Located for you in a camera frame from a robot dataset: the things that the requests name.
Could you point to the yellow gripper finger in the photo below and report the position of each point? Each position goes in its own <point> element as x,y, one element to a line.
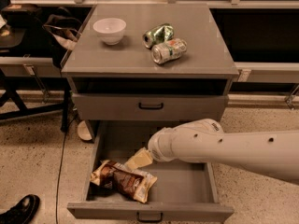
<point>142,158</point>

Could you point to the brown chip bag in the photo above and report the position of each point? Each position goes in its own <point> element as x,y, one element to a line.
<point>134,184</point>

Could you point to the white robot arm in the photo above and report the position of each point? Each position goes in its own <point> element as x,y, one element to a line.
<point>273,154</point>

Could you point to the open grey middle drawer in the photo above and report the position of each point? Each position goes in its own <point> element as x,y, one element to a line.
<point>183,191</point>

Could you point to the closed grey upper drawer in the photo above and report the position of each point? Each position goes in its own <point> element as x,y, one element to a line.
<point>149,107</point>

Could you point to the grey drawer cabinet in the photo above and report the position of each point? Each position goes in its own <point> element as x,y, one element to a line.
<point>127,68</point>

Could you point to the round wooden disc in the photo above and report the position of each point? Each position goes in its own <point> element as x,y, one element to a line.
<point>83,132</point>

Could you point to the silver green soda can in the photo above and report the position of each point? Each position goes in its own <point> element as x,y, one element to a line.
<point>168,51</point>

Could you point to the crushed green soda can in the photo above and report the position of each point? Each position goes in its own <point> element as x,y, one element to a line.
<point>157,35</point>

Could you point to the white bowl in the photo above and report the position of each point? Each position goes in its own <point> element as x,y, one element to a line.
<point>110,30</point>

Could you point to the black shoe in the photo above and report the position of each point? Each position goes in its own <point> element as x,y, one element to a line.
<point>23,212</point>

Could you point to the black table with legs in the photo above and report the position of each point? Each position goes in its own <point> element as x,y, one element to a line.
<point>27,63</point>

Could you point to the dark bag with straps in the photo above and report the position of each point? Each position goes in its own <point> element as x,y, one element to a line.
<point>64,32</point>

